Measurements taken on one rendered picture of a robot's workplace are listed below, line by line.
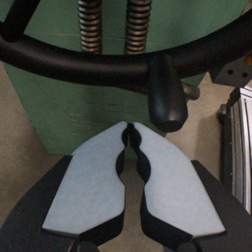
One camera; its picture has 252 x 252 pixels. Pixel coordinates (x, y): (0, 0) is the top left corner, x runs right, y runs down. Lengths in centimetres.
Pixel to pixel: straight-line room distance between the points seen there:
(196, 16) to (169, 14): 5
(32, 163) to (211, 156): 81
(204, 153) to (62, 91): 73
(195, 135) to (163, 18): 76
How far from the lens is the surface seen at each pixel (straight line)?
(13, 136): 97
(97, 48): 23
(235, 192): 83
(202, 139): 103
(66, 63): 17
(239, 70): 42
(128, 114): 54
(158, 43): 38
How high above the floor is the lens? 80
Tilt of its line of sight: 59 degrees down
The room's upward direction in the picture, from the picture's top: 15 degrees clockwise
